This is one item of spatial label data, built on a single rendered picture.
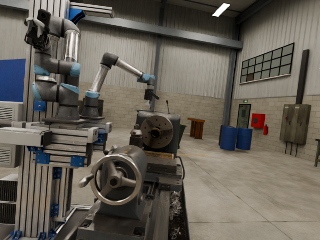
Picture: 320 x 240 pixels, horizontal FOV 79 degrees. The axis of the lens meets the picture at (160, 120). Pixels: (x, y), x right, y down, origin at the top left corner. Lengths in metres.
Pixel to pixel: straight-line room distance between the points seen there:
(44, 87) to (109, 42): 10.98
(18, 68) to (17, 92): 0.67
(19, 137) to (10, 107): 0.39
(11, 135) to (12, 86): 5.78
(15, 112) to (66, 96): 0.44
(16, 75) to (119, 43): 6.74
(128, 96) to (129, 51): 2.60
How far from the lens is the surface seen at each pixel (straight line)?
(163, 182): 1.11
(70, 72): 1.17
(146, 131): 1.84
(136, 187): 0.57
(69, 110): 1.40
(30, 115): 1.72
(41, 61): 1.18
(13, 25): 13.66
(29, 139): 1.37
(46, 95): 1.41
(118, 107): 11.71
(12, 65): 7.27
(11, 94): 7.19
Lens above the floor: 1.29
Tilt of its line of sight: 3 degrees down
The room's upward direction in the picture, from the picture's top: 6 degrees clockwise
